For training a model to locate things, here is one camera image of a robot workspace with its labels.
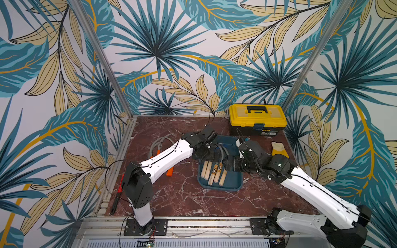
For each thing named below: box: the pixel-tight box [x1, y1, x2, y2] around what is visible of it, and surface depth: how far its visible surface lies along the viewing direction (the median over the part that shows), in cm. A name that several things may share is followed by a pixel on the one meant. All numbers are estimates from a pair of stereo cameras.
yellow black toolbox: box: [228, 103, 288, 137], surface depth 100 cm
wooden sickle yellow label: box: [207, 163, 219, 186], surface depth 90 cm
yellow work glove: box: [270, 141, 290, 159], surface depth 102 cm
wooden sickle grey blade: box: [200, 160, 209, 178], surface depth 92 cm
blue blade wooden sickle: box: [204, 161, 213, 181], surface depth 91 cm
